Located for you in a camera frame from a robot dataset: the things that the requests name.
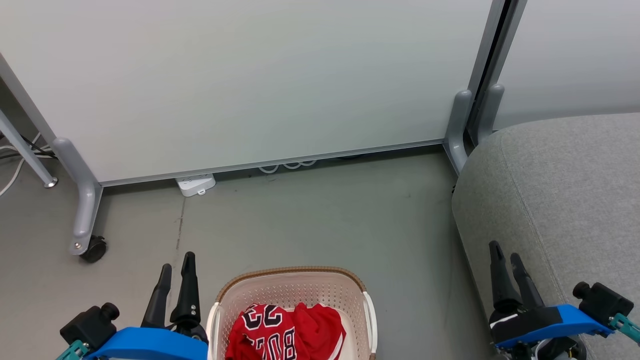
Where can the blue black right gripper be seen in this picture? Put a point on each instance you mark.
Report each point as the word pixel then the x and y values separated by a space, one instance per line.
pixel 550 322

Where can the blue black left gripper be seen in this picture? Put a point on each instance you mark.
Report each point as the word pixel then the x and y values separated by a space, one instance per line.
pixel 145 345

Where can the red basketball jersey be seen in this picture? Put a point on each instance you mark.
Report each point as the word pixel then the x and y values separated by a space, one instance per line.
pixel 280 330

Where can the grey fabric sofa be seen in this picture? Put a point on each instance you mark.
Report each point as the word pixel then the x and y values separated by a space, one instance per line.
pixel 565 200

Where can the black castor wheel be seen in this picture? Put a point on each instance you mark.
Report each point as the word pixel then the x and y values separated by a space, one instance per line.
pixel 95 249

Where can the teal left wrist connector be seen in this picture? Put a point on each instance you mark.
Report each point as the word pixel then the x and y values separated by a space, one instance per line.
pixel 75 351

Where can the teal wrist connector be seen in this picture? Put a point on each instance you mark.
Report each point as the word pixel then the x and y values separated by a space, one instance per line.
pixel 75 351
pixel 626 327

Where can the white power strip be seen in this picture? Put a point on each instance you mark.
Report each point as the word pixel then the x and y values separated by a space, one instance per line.
pixel 196 184

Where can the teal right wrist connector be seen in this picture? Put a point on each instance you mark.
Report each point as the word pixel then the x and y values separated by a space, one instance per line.
pixel 626 327

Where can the beige perforated laundry basket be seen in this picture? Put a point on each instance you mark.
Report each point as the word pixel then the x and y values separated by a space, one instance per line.
pixel 295 290

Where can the grey partition foot with castor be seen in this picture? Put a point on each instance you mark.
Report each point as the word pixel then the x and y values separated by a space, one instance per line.
pixel 85 200

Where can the grey metal table leg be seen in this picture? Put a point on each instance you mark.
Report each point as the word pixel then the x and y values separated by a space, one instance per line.
pixel 25 152

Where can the wide white partition panel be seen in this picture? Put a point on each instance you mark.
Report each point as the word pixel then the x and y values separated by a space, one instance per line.
pixel 250 80

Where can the narrow white partition panel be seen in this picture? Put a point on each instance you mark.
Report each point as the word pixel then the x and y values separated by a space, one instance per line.
pixel 575 55

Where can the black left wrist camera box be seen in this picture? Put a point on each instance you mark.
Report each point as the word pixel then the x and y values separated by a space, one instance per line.
pixel 90 325

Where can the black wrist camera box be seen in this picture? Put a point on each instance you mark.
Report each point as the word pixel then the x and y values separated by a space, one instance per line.
pixel 90 325
pixel 602 302

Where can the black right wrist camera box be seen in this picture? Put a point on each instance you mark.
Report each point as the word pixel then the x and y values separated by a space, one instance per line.
pixel 602 302

